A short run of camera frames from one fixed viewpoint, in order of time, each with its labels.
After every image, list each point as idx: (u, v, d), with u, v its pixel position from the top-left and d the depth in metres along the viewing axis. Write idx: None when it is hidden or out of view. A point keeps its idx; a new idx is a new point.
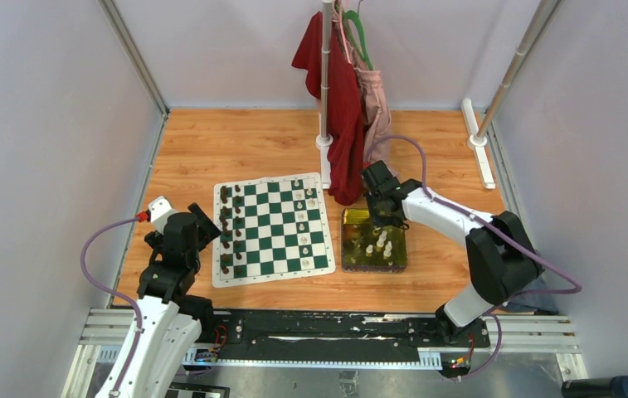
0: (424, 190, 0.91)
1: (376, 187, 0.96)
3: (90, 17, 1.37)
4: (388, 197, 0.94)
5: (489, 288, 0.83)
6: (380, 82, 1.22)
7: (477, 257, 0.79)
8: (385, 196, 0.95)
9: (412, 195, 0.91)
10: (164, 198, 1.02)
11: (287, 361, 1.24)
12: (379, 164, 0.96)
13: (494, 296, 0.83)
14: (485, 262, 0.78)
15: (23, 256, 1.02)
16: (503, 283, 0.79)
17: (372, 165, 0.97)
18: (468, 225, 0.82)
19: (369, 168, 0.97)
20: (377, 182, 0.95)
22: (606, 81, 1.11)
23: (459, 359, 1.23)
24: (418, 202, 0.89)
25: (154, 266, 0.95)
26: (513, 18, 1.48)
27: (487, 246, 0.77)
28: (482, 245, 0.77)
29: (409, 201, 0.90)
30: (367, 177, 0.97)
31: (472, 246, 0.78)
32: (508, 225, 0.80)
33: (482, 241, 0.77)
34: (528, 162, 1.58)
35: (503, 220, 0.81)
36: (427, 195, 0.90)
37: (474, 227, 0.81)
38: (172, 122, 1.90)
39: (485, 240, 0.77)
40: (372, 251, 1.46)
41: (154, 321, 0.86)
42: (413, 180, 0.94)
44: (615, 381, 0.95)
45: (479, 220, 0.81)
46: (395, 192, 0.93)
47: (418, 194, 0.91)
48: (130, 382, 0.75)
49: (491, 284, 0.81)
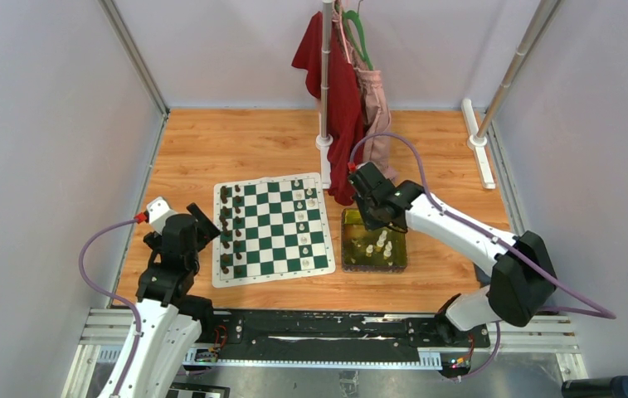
0: (428, 198, 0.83)
1: (368, 193, 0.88)
3: (90, 17, 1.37)
4: (386, 204, 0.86)
5: (511, 313, 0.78)
6: (380, 82, 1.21)
7: (504, 287, 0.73)
8: (381, 203, 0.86)
9: (415, 205, 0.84)
10: (163, 199, 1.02)
11: (287, 361, 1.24)
12: (369, 166, 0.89)
13: (517, 321, 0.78)
14: (514, 291, 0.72)
15: (23, 255, 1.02)
16: (529, 308, 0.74)
17: (362, 167, 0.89)
18: (491, 250, 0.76)
19: (358, 172, 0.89)
20: (370, 186, 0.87)
22: (606, 81, 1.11)
23: (460, 359, 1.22)
24: (425, 215, 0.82)
25: (153, 268, 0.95)
26: (513, 18, 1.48)
27: (515, 274, 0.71)
28: (512, 275, 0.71)
29: (415, 213, 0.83)
30: (358, 182, 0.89)
31: (500, 277, 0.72)
32: (532, 247, 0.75)
33: (509, 270, 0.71)
34: (528, 162, 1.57)
35: (527, 241, 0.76)
36: (435, 206, 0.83)
37: (498, 253, 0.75)
38: (172, 122, 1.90)
39: (513, 268, 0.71)
40: (372, 251, 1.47)
41: (153, 324, 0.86)
42: (412, 184, 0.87)
44: (615, 381, 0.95)
45: (503, 244, 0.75)
46: (393, 199, 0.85)
47: (423, 203, 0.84)
48: (129, 385, 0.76)
49: (514, 310, 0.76)
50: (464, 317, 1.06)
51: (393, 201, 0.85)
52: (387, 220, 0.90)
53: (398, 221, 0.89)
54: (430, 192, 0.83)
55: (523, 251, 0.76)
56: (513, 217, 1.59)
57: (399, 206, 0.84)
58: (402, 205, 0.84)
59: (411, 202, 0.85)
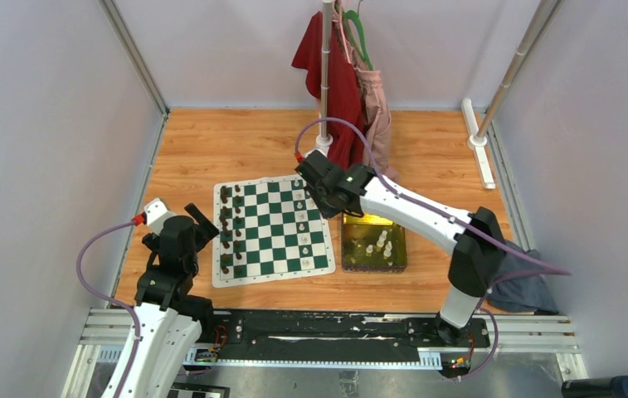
0: (382, 182, 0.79)
1: (318, 182, 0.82)
3: (90, 17, 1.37)
4: (338, 191, 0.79)
5: (468, 284, 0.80)
6: (380, 82, 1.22)
7: (464, 264, 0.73)
8: (332, 191, 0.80)
9: (370, 189, 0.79)
10: (160, 201, 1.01)
11: (287, 361, 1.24)
12: (314, 155, 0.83)
13: (473, 289, 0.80)
14: (473, 267, 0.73)
15: (23, 254, 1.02)
16: (485, 279, 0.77)
17: (309, 156, 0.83)
18: (449, 230, 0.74)
19: (305, 162, 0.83)
20: (318, 173, 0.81)
22: (606, 81, 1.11)
23: (460, 359, 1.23)
24: (382, 199, 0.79)
25: (152, 270, 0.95)
26: (513, 18, 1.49)
27: (475, 251, 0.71)
28: (472, 253, 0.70)
29: (371, 199, 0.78)
30: (307, 172, 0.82)
31: (460, 255, 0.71)
32: (486, 222, 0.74)
33: (470, 249, 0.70)
34: (528, 162, 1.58)
35: (481, 218, 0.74)
36: (390, 189, 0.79)
37: (457, 232, 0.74)
38: (172, 122, 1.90)
39: (472, 246, 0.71)
40: (371, 251, 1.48)
41: (153, 328, 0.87)
42: (365, 168, 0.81)
44: (615, 380, 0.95)
45: (460, 222, 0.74)
46: (346, 185, 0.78)
47: (377, 187, 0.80)
48: (130, 390, 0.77)
49: (474, 282, 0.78)
50: (456, 312, 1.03)
51: (344, 186, 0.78)
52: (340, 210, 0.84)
53: (352, 208, 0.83)
54: (382, 175, 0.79)
55: (479, 227, 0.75)
56: (513, 218, 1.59)
57: (352, 191, 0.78)
58: (356, 191, 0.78)
59: (364, 188, 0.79)
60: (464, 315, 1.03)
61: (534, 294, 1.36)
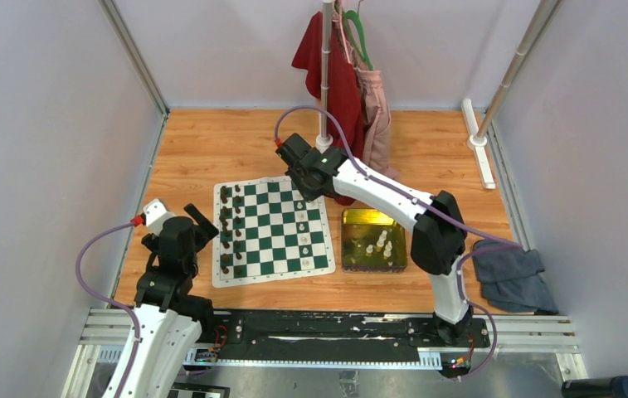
0: (353, 163, 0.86)
1: (297, 162, 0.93)
3: (90, 18, 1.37)
4: (314, 171, 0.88)
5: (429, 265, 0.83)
6: (380, 82, 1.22)
7: (422, 242, 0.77)
8: (309, 172, 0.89)
9: (342, 170, 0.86)
10: (159, 201, 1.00)
11: (287, 361, 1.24)
12: (294, 138, 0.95)
13: (432, 269, 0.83)
14: (431, 246, 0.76)
15: (23, 254, 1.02)
16: (445, 259, 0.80)
17: (290, 142, 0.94)
18: (411, 210, 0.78)
19: (286, 145, 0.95)
20: (297, 154, 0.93)
22: (606, 81, 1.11)
23: (460, 359, 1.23)
24: (352, 181, 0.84)
25: (152, 272, 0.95)
26: (512, 18, 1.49)
27: (433, 230, 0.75)
28: (430, 232, 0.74)
29: (342, 180, 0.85)
30: (288, 153, 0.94)
31: (420, 235, 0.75)
32: (445, 205, 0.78)
33: (428, 228, 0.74)
34: (528, 162, 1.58)
35: (441, 200, 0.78)
36: (360, 171, 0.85)
37: (418, 212, 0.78)
38: (172, 122, 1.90)
39: (430, 225, 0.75)
40: (371, 251, 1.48)
41: (153, 329, 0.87)
42: (339, 151, 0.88)
44: (615, 381, 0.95)
45: (421, 204, 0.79)
46: (320, 166, 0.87)
47: (350, 169, 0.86)
48: (129, 391, 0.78)
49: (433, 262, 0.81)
50: (445, 305, 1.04)
51: (318, 167, 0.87)
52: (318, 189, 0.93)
53: (329, 188, 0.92)
54: (354, 157, 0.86)
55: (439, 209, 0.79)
56: (513, 218, 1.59)
57: (324, 172, 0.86)
58: (328, 171, 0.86)
59: (337, 169, 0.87)
60: (452, 308, 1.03)
61: (534, 294, 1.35)
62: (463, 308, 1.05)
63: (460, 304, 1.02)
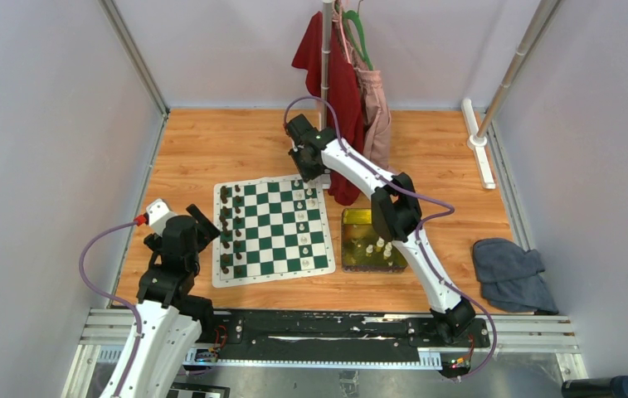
0: (339, 143, 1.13)
1: (299, 138, 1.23)
3: (90, 17, 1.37)
4: (309, 145, 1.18)
5: (384, 231, 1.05)
6: (380, 82, 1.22)
7: (378, 210, 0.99)
8: (305, 144, 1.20)
9: (329, 146, 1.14)
10: (162, 201, 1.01)
11: (287, 361, 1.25)
12: (299, 119, 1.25)
13: (386, 235, 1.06)
14: (384, 215, 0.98)
15: (22, 255, 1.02)
16: (396, 228, 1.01)
17: (296, 121, 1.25)
18: (372, 182, 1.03)
19: (293, 123, 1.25)
20: (299, 132, 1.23)
22: (606, 81, 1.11)
23: (459, 359, 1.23)
24: (335, 155, 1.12)
25: (153, 269, 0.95)
26: (512, 18, 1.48)
27: (387, 201, 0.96)
28: (382, 201, 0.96)
29: (328, 152, 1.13)
30: (291, 130, 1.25)
31: (376, 203, 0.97)
32: (402, 183, 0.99)
33: (382, 198, 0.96)
34: (528, 162, 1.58)
35: (399, 179, 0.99)
36: (342, 148, 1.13)
37: (377, 186, 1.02)
38: (172, 121, 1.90)
39: (385, 197, 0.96)
40: (371, 251, 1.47)
41: (153, 325, 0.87)
42: (332, 134, 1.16)
44: (615, 381, 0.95)
45: (382, 179, 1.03)
46: (314, 142, 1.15)
47: (336, 148, 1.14)
48: (130, 387, 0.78)
49: (387, 228, 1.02)
50: (430, 290, 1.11)
51: (312, 143, 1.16)
52: (309, 161, 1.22)
53: (319, 162, 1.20)
54: (340, 138, 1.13)
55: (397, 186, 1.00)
56: (513, 218, 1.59)
57: (316, 146, 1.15)
58: (318, 145, 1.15)
59: (326, 145, 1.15)
60: (434, 293, 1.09)
61: (534, 294, 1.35)
62: (449, 296, 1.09)
63: (442, 290, 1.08)
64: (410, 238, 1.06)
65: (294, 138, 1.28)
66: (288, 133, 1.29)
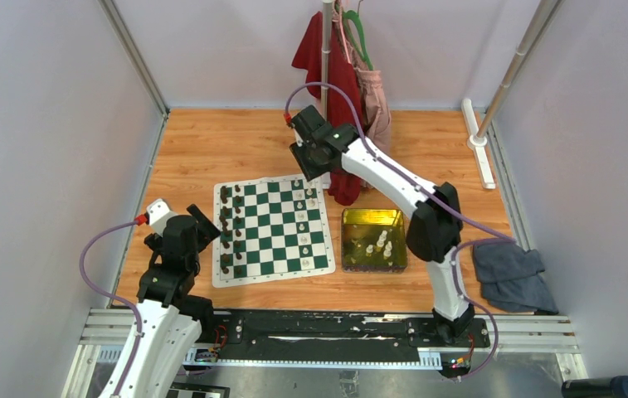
0: (363, 143, 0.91)
1: (310, 133, 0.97)
3: (90, 16, 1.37)
4: (324, 144, 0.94)
5: (421, 249, 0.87)
6: (380, 82, 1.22)
7: (419, 226, 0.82)
8: (318, 143, 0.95)
9: (352, 148, 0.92)
10: (163, 201, 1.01)
11: (287, 361, 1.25)
12: (310, 109, 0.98)
13: (422, 253, 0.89)
14: (426, 232, 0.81)
15: (22, 255, 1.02)
16: (437, 247, 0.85)
17: (304, 112, 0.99)
18: (412, 196, 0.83)
19: (300, 114, 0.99)
20: (311, 127, 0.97)
22: (606, 81, 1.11)
23: (460, 359, 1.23)
24: (361, 160, 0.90)
25: (154, 269, 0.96)
26: (512, 18, 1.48)
27: (431, 217, 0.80)
28: (428, 217, 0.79)
29: (350, 156, 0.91)
30: (300, 123, 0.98)
31: (417, 220, 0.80)
32: (447, 196, 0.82)
33: (426, 215, 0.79)
34: (528, 162, 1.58)
35: (443, 191, 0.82)
36: (368, 151, 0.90)
37: (419, 200, 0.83)
38: (172, 121, 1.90)
39: (429, 213, 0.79)
40: (371, 251, 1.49)
41: (153, 325, 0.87)
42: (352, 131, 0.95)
44: (615, 380, 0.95)
45: (424, 192, 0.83)
46: (332, 141, 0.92)
47: (360, 148, 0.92)
48: (130, 386, 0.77)
49: (425, 246, 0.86)
50: (443, 300, 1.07)
51: (329, 142, 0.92)
52: (322, 162, 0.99)
53: (335, 164, 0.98)
54: (365, 138, 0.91)
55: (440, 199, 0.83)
56: (513, 217, 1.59)
57: (334, 147, 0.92)
58: (339, 146, 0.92)
59: (346, 146, 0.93)
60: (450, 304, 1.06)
61: (534, 295, 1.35)
62: (460, 306, 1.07)
63: (458, 301, 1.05)
64: (445, 258, 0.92)
65: (300, 133, 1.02)
66: (294, 126, 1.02)
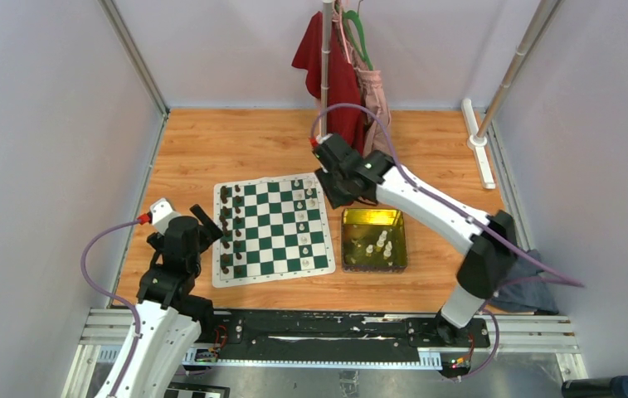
0: (401, 172, 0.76)
1: (336, 166, 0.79)
3: (90, 16, 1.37)
4: (355, 177, 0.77)
5: (477, 285, 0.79)
6: (380, 82, 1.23)
7: (474, 264, 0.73)
8: (348, 177, 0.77)
9: (387, 178, 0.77)
10: (167, 200, 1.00)
11: (287, 361, 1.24)
12: (334, 137, 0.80)
13: (478, 288, 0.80)
14: (484, 269, 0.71)
15: (22, 255, 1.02)
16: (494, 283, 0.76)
17: (326, 140, 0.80)
18: (467, 230, 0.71)
19: (323, 143, 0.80)
20: (338, 157, 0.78)
22: (606, 80, 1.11)
23: (460, 359, 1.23)
24: (399, 191, 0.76)
25: (154, 269, 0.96)
26: (512, 18, 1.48)
27: (489, 254, 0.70)
28: (485, 254, 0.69)
29: (387, 188, 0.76)
30: (323, 155, 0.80)
31: (474, 258, 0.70)
32: (503, 226, 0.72)
33: (484, 250, 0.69)
34: (528, 162, 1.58)
35: (498, 220, 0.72)
36: (407, 180, 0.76)
37: (474, 233, 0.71)
38: (172, 122, 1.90)
39: (487, 249, 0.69)
40: (372, 251, 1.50)
41: (153, 326, 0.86)
42: (384, 158, 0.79)
44: (615, 380, 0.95)
45: (478, 223, 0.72)
46: (365, 173, 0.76)
47: (396, 177, 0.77)
48: (126, 387, 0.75)
49: (482, 283, 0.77)
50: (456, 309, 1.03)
51: (363, 175, 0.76)
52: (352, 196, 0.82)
53: (367, 196, 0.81)
54: (401, 166, 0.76)
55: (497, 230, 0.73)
56: (513, 217, 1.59)
57: (369, 179, 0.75)
58: (373, 178, 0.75)
59: (382, 177, 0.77)
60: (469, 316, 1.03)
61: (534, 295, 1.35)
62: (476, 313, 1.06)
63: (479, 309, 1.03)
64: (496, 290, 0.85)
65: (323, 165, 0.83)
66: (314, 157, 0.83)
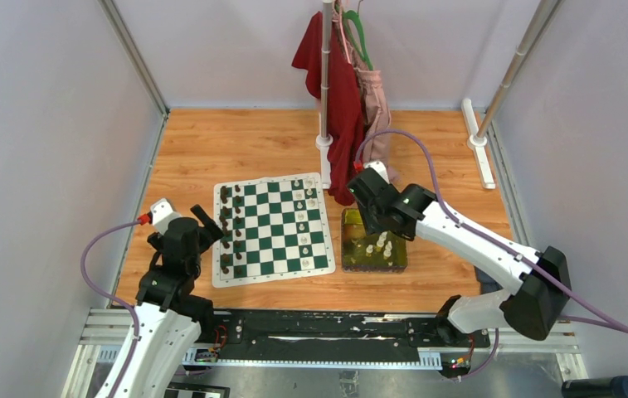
0: (441, 207, 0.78)
1: (372, 201, 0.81)
3: (90, 17, 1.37)
4: (393, 211, 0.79)
5: (530, 327, 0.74)
6: (380, 82, 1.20)
7: (527, 303, 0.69)
8: (387, 211, 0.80)
9: (428, 215, 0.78)
10: (167, 201, 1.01)
11: (287, 361, 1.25)
12: (370, 172, 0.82)
13: (531, 332, 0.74)
14: (538, 310, 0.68)
15: (23, 255, 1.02)
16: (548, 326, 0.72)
17: (362, 174, 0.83)
18: (514, 269, 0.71)
19: (359, 178, 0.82)
20: (374, 191, 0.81)
22: (606, 80, 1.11)
23: (460, 359, 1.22)
24: (440, 226, 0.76)
25: (154, 271, 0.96)
26: (512, 18, 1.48)
27: (542, 293, 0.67)
28: (540, 293, 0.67)
29: (428, 225, 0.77)
30: (361, 190, 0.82)
31: (527, 297, 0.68)
32: (555, 264, 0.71)
33: (537, 289, 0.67)
34: (528, 162, 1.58)
35: (549, 259, 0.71)
36: (449, 215, 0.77)
37: (523, 272, 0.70)
38: (172, 121, 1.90)
39: (541, 288, 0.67)
40: (371, 251, 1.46)
41: (151, 328, 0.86)
42: (421, 191, 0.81)
44: (615, 380, 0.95)
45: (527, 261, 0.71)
46: (404, 208, 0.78)
47: (436, 213, 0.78)
48: (125, 390, 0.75)
49: (534, 324, 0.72)
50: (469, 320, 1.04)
51: (401, 210, 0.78)
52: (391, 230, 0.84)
53: (405, 230, 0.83)
54: (442, 201, 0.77)
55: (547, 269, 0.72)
56: (513, 217, 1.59)
57: (408, 215, 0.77)
58: (412, 214, 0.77)
59: (421, 212, 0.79)
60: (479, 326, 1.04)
61: None
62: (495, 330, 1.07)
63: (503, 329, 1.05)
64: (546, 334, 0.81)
65: (358, 199, 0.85)
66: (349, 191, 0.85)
